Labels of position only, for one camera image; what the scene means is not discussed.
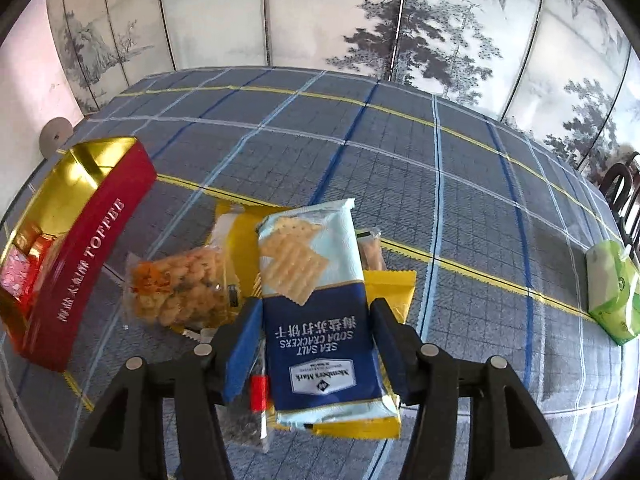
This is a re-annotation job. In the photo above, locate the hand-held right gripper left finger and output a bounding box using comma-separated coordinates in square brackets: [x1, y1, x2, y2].
[60, 300, 264, 480]

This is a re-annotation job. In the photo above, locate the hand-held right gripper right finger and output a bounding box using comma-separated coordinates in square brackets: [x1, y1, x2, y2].
[370, 297, 573, 480]

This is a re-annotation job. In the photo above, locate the blue cracker packet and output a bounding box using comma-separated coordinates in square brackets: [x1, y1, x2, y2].
[256, 198, 401, 428]

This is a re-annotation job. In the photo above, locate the clear twisted dough snack bag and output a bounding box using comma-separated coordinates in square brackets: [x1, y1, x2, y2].
[124, 247, 236, 332]

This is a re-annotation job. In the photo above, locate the small clear snack packet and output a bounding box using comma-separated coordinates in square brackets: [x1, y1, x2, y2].
[355, 229, 387, 272]

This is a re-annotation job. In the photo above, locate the yellow snack packet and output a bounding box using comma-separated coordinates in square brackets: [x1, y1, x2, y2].
[210, 202, 263, 301]
[270, 269, 417, 440]

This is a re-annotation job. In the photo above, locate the red tin box gold interior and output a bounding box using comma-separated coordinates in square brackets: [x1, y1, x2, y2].
[0, 136, 158, 373]

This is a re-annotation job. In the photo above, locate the clear orange stick snack packet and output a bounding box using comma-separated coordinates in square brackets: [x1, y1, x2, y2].
[12, 225, 58, 273]

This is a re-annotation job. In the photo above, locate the red snack packet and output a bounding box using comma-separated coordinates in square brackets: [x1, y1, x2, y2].
[0, 295, 31, 356]

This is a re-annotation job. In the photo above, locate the pink snack packet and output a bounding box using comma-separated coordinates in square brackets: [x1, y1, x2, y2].
[0, 250, 31, 301]

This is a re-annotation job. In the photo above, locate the dark sesame bar packet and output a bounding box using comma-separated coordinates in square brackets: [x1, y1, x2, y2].
[218, 337, 273, 455]

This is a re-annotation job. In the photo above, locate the plaid blue tablecloth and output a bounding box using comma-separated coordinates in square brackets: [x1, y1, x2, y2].
[0, 65, 636, 480]

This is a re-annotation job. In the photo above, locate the green tissue pack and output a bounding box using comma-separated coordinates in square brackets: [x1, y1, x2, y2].
[586, 240, 640, 346]

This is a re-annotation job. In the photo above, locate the dark wooden chair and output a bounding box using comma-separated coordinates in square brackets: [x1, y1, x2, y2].
[600, 152, 640, 256]

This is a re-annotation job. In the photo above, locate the round grey disc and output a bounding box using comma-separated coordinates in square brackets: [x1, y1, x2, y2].
[40, 117, 72, 156]

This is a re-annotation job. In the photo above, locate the painted folding screen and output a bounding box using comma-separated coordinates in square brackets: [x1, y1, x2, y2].
[45, 0, 640, 181]

